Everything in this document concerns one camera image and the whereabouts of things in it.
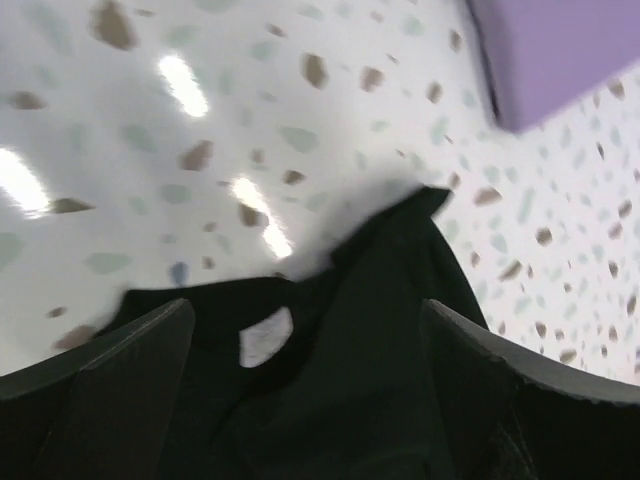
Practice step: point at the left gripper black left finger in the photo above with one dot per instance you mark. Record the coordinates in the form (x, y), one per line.
(102, 409)

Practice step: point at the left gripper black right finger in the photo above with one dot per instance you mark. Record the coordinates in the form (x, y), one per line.
(502, 411)

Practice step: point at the black t shirt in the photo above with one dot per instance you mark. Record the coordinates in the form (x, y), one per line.
(320, 378)

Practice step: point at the folded lavender t shirt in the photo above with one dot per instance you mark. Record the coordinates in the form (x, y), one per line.
(539, 56)

